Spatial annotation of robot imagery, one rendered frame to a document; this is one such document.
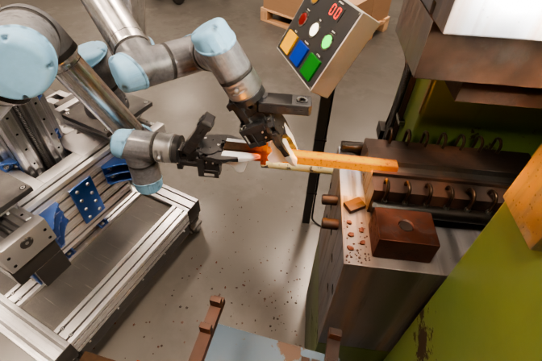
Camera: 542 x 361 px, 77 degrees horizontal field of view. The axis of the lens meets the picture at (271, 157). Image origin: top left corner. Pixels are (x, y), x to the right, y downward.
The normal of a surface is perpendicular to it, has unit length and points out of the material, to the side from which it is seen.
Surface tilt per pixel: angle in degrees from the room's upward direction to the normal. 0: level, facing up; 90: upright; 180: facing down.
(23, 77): 85
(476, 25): 90
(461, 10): 90
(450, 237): 0
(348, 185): 0
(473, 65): 90
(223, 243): 0
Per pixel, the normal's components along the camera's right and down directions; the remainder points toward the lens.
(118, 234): 0.03, -0.73
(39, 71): 0.41, 0.54
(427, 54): -0.11, 0.67
